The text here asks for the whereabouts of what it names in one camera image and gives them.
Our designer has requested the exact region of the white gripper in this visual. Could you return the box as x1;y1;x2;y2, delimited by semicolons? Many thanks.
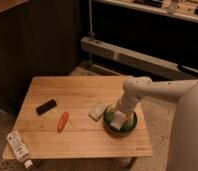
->
107;98;139;124

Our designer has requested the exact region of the white ceramic cup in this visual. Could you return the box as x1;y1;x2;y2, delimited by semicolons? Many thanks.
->
110;111;127;130

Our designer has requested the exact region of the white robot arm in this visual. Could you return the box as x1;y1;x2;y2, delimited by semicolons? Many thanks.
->
110;77;198;171

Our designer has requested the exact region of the green bowl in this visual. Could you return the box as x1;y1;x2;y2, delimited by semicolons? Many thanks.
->
103;108;137;134

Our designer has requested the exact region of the white sponge block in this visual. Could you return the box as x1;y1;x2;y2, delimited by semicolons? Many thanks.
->
89;104;106;121

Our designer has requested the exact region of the grey metal beam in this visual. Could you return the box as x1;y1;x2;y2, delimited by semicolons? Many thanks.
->
81;37;196;80

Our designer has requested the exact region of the orange carrot toy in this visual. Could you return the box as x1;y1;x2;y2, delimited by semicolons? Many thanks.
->
57;112;69;132

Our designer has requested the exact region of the wooden low table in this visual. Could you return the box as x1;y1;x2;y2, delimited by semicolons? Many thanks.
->
1;75;154;169

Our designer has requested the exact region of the black rectangular case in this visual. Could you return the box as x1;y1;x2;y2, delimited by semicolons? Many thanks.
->
36;99;57;115

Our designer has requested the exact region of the metal vertical pole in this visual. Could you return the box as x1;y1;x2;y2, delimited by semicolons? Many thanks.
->
88;0;94;40

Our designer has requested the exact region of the white labelled bottle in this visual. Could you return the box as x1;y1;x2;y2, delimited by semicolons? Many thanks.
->
7;130;33;169

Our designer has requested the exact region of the background shelf with items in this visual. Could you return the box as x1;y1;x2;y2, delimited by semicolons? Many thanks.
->
96;0;198;23

